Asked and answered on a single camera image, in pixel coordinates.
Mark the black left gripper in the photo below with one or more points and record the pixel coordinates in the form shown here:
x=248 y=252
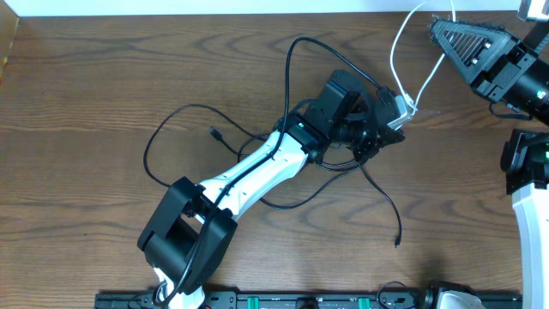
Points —
x=377 y=142

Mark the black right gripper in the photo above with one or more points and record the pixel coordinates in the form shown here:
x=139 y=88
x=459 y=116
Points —
x=491 y=80

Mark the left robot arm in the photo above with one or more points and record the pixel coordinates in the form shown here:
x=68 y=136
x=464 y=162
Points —
x=189 y=233

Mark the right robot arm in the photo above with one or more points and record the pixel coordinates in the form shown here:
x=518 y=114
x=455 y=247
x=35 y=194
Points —
x=524 y=162

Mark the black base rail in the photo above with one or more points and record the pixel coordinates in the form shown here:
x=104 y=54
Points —
x=389 y=295

